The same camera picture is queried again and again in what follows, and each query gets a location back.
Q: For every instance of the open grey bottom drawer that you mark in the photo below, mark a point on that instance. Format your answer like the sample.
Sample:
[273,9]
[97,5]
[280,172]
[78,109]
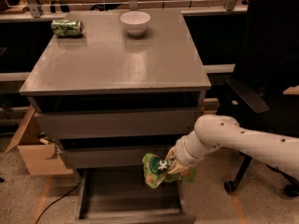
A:
[119,195]

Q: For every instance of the black office chair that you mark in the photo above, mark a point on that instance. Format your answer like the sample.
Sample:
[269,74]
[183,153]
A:
[268,64]

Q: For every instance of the grey drawer cabinet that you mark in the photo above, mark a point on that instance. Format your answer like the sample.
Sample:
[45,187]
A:
[109,70]

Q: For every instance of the green rice chip bag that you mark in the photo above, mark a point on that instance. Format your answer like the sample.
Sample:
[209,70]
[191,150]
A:
[155,171]

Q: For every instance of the grey middle drawer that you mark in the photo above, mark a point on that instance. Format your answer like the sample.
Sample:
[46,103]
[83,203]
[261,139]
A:
[109,156]

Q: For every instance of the grey top drawer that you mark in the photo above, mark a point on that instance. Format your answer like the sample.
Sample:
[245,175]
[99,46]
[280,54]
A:
[80,125]

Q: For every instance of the white ceramic bowl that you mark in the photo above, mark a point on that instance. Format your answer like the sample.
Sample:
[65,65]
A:
[135,22]

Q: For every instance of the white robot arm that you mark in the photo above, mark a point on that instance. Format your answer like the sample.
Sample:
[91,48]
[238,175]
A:
[212,132]

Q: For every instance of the grey metal workbench frame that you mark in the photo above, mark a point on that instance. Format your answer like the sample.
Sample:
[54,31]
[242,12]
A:
[130,3]

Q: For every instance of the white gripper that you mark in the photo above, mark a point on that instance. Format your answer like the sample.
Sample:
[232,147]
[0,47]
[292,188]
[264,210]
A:
[181,153]

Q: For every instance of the cardboard box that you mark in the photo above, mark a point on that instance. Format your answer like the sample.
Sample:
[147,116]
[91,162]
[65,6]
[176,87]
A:
[39,155]

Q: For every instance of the green soda can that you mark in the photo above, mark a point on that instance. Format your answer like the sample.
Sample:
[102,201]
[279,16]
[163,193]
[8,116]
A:
[67,28]

